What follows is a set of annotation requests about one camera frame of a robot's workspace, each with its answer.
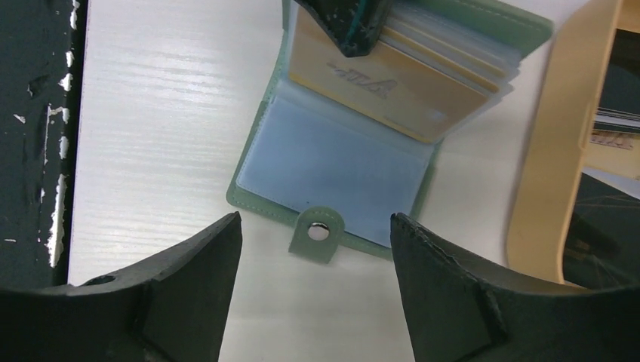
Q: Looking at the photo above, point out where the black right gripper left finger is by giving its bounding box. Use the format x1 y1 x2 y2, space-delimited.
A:
1 212 242 361

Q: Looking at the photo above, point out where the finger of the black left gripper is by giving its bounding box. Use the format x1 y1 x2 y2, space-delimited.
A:
297 0 393 58

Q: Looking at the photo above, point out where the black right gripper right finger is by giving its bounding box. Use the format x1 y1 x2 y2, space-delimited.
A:
390 213 639 361

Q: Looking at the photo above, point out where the gold card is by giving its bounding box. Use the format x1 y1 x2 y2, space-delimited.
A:
585 130 639 180
288 8 491 143

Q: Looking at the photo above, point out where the green leather card holder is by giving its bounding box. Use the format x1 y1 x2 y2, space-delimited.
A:
226 1 554 263

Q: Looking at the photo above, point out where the black card in tray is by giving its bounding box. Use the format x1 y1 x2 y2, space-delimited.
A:
594 29 639 133
563 174 639 289

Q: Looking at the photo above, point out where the gold card in tray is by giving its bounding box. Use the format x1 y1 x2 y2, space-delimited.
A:
585 130 639 180

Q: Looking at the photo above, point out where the tan oval tray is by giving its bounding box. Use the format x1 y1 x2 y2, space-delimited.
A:
506 0 639 284

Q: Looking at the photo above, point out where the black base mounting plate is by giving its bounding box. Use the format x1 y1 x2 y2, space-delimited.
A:
1 0 88 289

